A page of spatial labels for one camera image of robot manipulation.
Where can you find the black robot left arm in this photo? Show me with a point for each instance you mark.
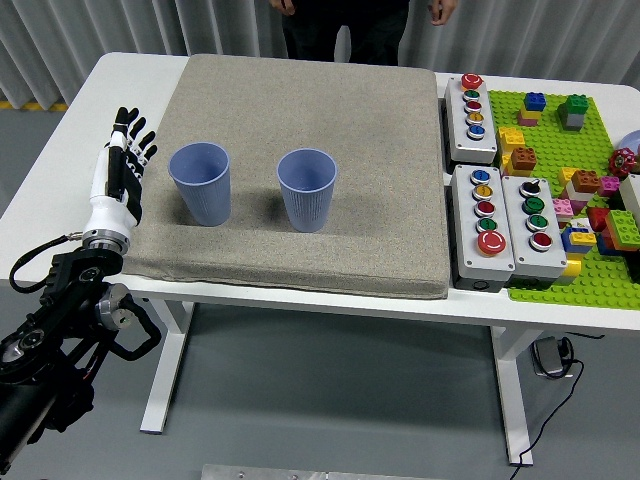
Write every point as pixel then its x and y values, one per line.
pixel 55 310

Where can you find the yellow toy brick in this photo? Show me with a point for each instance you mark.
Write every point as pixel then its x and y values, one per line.
pixel 566 176
pixel 510 137
pixel 573 265

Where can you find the blue toy brick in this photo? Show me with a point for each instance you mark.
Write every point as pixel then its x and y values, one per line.
pixel 567 245
pixel 535 101

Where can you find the green studded baseplate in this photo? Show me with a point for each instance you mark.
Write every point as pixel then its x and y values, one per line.
pixel 555 145

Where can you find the white toy brick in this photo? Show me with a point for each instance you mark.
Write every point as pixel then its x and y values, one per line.
pixel 580 196

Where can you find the yellow floor tape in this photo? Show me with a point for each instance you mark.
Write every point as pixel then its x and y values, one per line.
pixel 45 106

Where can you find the blue ribbed plastic cup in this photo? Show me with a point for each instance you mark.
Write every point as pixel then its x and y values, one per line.
pixel 305 205
pixel 207 200

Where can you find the green toy brick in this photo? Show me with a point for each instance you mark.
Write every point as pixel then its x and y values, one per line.
pixel 575 105
pixel 622 227

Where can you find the white box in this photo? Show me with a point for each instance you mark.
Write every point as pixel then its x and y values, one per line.
pixel 632 197

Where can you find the person's left hand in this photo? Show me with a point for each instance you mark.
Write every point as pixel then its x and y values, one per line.
pixel 444 11

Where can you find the lavender bowl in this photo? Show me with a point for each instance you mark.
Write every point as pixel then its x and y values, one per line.
pixel 632 142

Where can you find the pink toy brick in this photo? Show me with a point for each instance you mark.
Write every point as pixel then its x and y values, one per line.
pixel 527 121
pixel 562 207

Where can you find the grey five-button control box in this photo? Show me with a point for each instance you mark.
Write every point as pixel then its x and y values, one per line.
pixel 467 225
pixel 462 125

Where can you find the white pleated curtain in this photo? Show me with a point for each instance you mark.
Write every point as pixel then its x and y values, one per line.
pixel 100 25

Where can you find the grey power adapter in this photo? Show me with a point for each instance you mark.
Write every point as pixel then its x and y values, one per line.
pixel 547 357

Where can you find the person's right hand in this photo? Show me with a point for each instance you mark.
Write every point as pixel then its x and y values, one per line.
pixel 282 6

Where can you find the grey selector switch control box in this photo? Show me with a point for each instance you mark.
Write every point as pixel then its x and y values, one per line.
pixel 517 225

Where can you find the red toy brick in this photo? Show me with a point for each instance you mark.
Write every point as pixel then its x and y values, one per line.
pixel 597 219

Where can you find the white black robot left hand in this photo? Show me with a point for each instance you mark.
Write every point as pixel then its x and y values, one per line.
pixel 110 210

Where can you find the grey-brown fabric mat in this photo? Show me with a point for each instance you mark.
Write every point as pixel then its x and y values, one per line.
pixel 350 225

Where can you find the orange toy brick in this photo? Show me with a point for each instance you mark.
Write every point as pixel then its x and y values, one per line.
pixel 586 180
pixel 524 160

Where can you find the grey toy brick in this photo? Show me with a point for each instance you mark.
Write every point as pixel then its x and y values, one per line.
pixel 575 122

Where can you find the white table leg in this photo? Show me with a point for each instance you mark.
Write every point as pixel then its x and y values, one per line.
pixel 154 415
pixel 515 400

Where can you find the person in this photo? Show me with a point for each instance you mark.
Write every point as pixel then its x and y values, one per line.
pixel 375 35

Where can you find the magenta toy brick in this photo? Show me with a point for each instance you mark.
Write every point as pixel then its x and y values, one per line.
pixel 609 186

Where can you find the red valve handwheel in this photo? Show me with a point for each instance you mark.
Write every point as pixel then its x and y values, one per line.
pixel 621 162

